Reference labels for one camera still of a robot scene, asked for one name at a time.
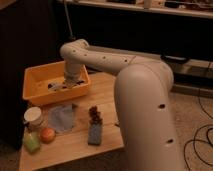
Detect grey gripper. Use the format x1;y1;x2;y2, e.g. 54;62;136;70
64;69;81;87

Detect dark bristle brush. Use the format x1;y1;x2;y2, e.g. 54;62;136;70
47;80;83;91

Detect orange plastic tray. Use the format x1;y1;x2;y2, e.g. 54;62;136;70
22;61;91;106

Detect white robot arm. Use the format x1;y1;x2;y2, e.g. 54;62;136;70
60;39;184;171

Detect grey blue cloth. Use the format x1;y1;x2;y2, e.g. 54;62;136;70
48;105;74;134

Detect brown grape bunch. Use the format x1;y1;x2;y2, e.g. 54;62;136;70
89;106;102;124

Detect wooden low table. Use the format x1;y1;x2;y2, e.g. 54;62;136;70
19;73;123;171

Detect blue grey sponge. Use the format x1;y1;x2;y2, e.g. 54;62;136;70
88;124;102;145

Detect orange red fruit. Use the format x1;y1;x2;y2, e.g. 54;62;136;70
40;127;55;143

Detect green plastic fruit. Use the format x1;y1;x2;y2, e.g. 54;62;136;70
23;132;41;154

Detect black device on shelf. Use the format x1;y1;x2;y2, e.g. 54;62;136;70
160;54;190;64

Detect long wall shelf unit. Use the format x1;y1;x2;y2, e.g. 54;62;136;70
56;2;213;98

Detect black floor cables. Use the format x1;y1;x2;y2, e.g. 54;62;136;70
183;61;213;168

